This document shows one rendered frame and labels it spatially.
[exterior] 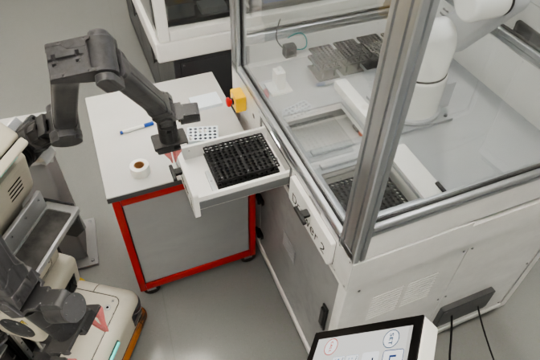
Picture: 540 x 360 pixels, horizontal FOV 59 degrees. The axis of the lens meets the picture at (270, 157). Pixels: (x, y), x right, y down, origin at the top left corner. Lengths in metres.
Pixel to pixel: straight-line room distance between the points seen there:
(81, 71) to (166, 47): 1.32
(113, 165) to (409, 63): 1.29
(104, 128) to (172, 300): 0.87
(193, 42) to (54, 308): 1.53
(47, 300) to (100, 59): 0.47
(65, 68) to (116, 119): 1.13
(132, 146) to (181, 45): 0.58
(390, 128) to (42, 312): 0.77
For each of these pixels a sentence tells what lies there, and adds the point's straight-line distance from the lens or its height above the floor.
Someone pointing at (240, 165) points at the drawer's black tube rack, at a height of 0.90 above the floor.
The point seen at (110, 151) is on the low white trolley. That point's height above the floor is 0.76.
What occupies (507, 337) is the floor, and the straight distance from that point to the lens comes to 2.53.
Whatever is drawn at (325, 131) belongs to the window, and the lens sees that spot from 1.30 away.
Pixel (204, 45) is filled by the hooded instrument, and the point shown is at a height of 0.86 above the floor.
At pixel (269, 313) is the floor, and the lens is 2.32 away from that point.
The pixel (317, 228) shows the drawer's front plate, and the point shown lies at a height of 0.90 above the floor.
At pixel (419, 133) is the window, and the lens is 1.09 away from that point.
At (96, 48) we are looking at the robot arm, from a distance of 0.99.
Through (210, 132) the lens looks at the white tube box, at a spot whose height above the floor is 0.80.
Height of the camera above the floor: 2.07
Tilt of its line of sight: 45 degrees down
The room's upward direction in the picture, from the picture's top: 2 degrees clockwise
